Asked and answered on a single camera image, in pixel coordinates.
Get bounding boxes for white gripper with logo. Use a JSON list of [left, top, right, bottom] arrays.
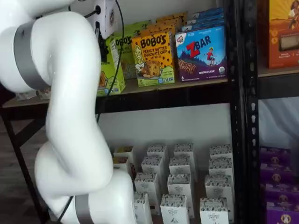
[[90, 0, 118, 59]]

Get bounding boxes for green Bobo's apple pie box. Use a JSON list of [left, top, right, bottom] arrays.
[[96, 37, 127, 97], [114, 34, 135, 80], [126, 20, 152, 28], [112, 25, 147, 38]]

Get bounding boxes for yellow Bobo's peanut butter box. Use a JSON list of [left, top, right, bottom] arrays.
[[139, 23, 176, 38], [149, 16, 182, 30], [156, 11, 188, 23], [131, 31, 175, 87]]

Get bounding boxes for wooden shelf board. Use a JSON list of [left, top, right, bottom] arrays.
[[258, 66, 299, 78], [2, 78, 228, 108]]

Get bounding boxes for blue Zbar chocolate chip box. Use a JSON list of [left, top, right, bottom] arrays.
[[179, 22, 226, 33], [192, 7, 225, 19], [186, 15, 225, 25], [175, 25, 228, 83]]

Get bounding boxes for small yellow white box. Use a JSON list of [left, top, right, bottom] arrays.
[[113, 146, 135, 163], [113, 156, 131, 175]]

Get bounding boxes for white cartons on lower shelf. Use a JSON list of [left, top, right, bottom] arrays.
[[149, 161, 211, 224]]

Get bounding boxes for large orange cardboard box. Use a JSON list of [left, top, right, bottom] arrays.
[[258, 0, 299, 69]]

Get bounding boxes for purple snack box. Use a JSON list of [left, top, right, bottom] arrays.
[[265, 183, 299, 205], [260, 146, 292, 165], [266, 202, 299, 224], [260, 163, 294, 185]]

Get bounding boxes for white granola bag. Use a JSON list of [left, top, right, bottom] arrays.
[[15, 91, 36, 101]]

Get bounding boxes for white organic pantry carton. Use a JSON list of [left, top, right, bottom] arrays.
[[167, 173, 195, 219], [208, 157, 234, 178], [141, 155, 164, 180], [135, 172, 161, 214], [205, 174, 235, 221], [209, 144, 234, 161], [174, 142, 195, 164], [160, 194, 189, 224], [199, 197, 229, 224], [169, 155, 196, 180], [146, 143, 168, 164], [133, 191, 154, 224]]

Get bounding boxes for white plastic sheet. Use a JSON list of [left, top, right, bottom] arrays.
[[258, 97, 299, 150]]

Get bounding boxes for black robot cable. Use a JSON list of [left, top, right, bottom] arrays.
[[57, 0, 124, 222]]

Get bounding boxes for black metal table frame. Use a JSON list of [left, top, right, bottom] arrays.
[[0, 115, 51, 224]]

